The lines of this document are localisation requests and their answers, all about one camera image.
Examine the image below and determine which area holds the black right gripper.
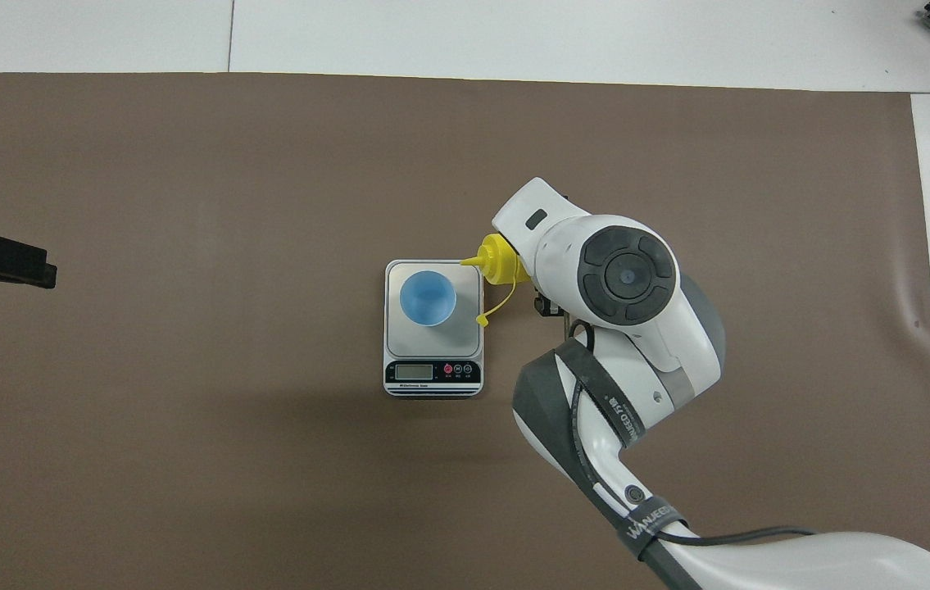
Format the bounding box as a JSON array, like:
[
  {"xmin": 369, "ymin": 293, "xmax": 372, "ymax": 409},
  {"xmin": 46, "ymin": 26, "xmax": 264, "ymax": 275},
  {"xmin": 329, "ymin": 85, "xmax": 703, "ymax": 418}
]
[{"xmin": 532, "ymin": 283, "xmax": 568, "ymax": 322}]

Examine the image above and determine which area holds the yellow squeeze bottle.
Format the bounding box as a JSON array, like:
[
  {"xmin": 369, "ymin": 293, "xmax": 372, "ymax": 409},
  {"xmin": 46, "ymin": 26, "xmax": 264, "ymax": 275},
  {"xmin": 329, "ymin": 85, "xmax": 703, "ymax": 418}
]
[{"xmin": 460, "ymin": 233, "xmax": 531, "ymax": 329}]

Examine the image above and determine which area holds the light blue plastic cup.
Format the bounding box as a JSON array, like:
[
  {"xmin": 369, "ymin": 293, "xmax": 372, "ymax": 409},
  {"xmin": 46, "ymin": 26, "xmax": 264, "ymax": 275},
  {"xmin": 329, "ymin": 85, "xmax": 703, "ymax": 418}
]
[{"xmin": 399, "ymin": 270, "xmax": 457, "ymax": 328}]

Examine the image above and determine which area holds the silver digital kitchen scale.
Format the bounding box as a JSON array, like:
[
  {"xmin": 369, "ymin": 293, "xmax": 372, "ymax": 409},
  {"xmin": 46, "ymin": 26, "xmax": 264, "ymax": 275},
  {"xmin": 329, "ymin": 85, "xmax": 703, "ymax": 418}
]
[{"xmin": 383, "ymin": 259, "xmax": 485, "ymax": 399}]

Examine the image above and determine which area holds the brown paper table mat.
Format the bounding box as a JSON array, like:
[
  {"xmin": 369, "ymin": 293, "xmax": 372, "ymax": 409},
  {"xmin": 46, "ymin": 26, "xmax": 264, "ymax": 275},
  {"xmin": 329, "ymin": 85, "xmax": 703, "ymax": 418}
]
[{"xmin": 0, "ymin": 72, "xmax": 930, "ymax": 590}]

